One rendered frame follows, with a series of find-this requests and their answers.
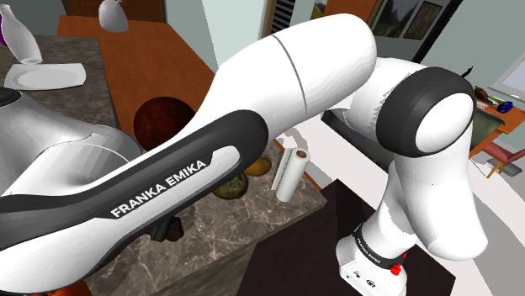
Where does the orange wooden table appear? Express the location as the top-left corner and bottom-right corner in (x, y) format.
(56, 14), (217, 139)

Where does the red chair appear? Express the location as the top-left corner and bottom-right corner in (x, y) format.
(483, 141), (525, 180)

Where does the white square plate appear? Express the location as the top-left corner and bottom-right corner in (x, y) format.
(3, 62), (88, 92)

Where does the dark brown-green small object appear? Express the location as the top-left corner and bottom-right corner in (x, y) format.
(148, 215), (185, 244)

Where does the dark robot stand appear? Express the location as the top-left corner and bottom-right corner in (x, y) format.
(236, 178), (457, 296)

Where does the orange wooden desk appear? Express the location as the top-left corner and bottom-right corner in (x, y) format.
(469, 85), (525, 160)

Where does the tall white vase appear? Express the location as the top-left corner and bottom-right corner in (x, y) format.
(0, 3), (44, 66)

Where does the window with pale frame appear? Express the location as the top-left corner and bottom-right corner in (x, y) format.
(489, 52), (525, 103)

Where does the wide landscape wall picture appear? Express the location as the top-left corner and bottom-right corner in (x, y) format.
(368, 0), (422, 39)

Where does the narrow dark wall picture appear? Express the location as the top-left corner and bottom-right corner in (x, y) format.
(403, 0), (444, 40)

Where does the white paper towel roll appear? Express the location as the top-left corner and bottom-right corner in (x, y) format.
(270, 147), (312, 204)

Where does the green-brown round fruit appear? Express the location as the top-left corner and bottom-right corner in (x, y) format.
(211, 172), (250, 201)

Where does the yellow-brown oval fruit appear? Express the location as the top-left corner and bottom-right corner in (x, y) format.
(243, 156), (273, 177)

